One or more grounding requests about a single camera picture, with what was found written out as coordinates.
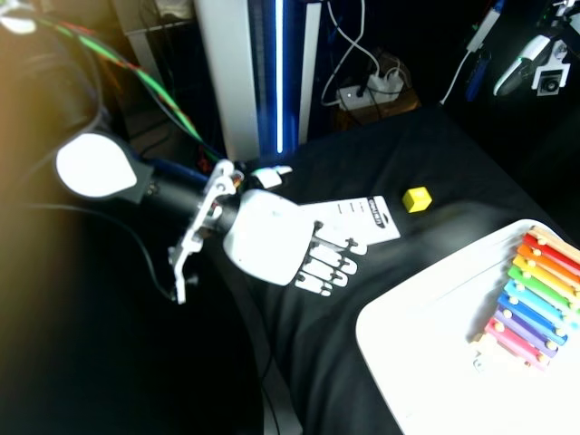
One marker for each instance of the yellow wooden block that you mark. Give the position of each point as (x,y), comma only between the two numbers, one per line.
(417,199)

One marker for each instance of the white USB adapter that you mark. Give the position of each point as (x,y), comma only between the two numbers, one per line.
(482,31)

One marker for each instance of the white power strip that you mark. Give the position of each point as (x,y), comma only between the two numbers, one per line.
(351,97)

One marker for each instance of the white tray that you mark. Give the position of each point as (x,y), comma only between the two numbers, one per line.
(430,362)

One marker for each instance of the brown cardboard box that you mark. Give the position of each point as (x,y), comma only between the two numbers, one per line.
(399,109)

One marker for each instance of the white shelf frame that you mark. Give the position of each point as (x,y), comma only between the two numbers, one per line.
(145,50)

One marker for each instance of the white column with blue light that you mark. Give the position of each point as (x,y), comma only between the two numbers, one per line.
(235,68)

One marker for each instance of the black table cloth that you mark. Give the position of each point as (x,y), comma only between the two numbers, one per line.
(362,158)

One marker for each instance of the white charger plug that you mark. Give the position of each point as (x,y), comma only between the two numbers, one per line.
(385,84)

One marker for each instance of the silver retail blister package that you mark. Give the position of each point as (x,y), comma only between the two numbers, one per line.
(362,217)

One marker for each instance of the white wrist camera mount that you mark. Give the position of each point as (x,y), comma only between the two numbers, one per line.
(550,79)

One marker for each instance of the rainbow toy xylophone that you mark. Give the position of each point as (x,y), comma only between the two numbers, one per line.
(534,294)

